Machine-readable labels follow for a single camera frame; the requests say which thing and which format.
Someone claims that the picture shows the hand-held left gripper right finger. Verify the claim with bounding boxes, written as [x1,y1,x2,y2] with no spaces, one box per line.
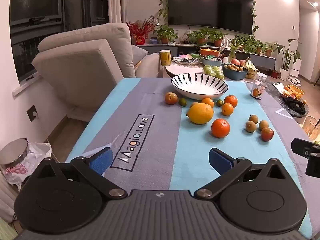
[194,148,290,200]

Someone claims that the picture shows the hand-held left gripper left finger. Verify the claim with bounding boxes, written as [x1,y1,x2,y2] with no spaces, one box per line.
[32,148,128,200]

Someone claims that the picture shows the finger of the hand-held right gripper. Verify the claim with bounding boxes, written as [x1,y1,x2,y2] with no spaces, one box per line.
[291,138,320,158]
[305,152,320,178]

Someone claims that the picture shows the large orange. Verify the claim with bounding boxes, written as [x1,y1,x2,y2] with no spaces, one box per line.
[211,118,231,138]

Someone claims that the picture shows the large yellow lemon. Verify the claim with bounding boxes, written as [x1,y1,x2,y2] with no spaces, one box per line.
[186,103,214,125]

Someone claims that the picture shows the striped white ceramic bowl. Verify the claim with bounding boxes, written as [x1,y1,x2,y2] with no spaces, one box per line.
[171,73,229,100]

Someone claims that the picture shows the clear plastic container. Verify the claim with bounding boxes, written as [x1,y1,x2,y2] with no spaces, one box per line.
[302,116,320,143]

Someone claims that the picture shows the red-brown round fruit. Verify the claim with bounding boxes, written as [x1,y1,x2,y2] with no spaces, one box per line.
[261,127,274,142]

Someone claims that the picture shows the black cloth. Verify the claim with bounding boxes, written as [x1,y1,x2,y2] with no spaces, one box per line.
[287,98,307,116]

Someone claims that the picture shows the orange plastic basket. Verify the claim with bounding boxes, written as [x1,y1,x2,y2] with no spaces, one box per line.
[281,85,305,99]

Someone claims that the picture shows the dark marble low table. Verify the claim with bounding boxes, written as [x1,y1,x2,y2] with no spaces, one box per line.
[264,79,310,118]

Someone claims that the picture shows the blue and grey printed cloth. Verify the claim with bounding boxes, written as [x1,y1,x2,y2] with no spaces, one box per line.
[65,77,313,239]

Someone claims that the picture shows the trash bin with bag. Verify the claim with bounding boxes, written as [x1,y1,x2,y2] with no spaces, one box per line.
[0,142,52,193]

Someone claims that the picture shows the clear jar with orange label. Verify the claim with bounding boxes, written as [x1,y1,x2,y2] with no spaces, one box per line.
[251,73,268,99]

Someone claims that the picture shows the orange-brown round fruit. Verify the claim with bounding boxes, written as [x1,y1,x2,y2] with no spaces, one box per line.
[165,92,178,105]

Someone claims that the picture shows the white robot vacuum dock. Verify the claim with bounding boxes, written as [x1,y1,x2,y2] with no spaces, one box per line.
[287,57,302,77]

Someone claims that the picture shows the trash bin with metal lid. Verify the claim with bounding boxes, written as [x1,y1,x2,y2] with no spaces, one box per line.
[0,138,28,168]

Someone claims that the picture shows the dark blue bowl of longans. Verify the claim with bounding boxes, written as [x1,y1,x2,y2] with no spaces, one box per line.
[221,63,250,81]

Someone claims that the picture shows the tray of green apples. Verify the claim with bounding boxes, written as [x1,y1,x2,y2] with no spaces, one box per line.
[202,65,224,80]

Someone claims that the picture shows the tall plant in white pot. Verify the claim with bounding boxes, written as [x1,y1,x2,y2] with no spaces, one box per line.
[273,39,301,81]

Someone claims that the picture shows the bunch of bananas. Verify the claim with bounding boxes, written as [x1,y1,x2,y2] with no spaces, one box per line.
[244,57,259,78]

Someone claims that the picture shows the beige sofa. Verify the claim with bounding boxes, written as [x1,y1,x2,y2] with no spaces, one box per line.
[32,22,161,113]

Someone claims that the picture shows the blue-grey snack basket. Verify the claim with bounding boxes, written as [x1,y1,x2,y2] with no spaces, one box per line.
[200,55,223,67]

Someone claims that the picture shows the round white coffee table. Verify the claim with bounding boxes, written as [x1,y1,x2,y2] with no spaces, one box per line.
[164,59,252,81]

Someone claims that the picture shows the potted green plant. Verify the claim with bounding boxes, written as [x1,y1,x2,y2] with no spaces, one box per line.
[208,30,228,48]
[263,42,277,57]
[246,36,266,55]
[187,28,209,46]
[153,24,179,45]

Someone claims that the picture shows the tray of snack packets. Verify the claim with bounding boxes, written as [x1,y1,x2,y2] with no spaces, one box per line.
[172,56,202,67]

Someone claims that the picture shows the orange box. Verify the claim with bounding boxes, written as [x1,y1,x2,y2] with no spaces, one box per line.
[200,48,220,57]

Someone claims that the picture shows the glass vase with green plant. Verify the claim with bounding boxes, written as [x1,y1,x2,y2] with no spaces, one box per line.
[227,38,247,61]

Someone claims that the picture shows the grey cushion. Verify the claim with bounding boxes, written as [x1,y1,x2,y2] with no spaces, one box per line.
[131,44,149,66]

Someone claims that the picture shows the yellow can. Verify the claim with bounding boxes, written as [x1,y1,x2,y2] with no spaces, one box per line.
[160,50,172,67]

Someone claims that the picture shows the grey television cabinet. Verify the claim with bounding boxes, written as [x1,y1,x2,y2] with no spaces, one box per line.
[136,42,277,68]

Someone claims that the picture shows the red berry branches in vase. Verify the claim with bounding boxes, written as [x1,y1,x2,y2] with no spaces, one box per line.
[126,16,156,46]

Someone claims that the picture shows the dark window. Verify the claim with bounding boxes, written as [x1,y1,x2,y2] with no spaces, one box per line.
[9,0,63,83]

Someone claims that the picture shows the beige curtain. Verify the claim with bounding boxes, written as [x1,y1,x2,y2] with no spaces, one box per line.
[107,0,129,26]

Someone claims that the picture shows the wall socket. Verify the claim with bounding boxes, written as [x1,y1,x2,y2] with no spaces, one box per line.
[27,105,39,122]

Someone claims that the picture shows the wall-mounted black television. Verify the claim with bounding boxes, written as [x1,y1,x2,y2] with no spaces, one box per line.
[167,0,254,35]

